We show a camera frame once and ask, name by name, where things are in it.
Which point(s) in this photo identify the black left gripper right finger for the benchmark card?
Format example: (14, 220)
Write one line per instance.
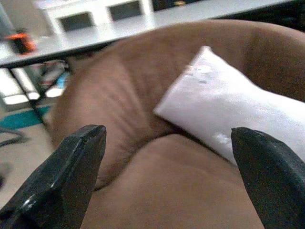
(274, 181)

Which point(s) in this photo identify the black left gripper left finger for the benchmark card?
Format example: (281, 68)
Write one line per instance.
(59, 181)

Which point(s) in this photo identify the white pillow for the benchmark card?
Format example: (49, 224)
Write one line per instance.
(214, 100)

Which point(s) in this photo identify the brown round sofa chair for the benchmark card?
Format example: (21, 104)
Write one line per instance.
(166, 181)

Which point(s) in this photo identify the teal rug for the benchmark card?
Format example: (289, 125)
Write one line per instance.
(21, 119)

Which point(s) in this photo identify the orange and black object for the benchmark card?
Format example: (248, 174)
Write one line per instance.
(22, 43)

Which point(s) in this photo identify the white cabinet with dark openings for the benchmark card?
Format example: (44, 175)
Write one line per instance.
(100, 10)

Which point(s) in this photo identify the grey table with black legs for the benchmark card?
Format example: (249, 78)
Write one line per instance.
(171, 16)

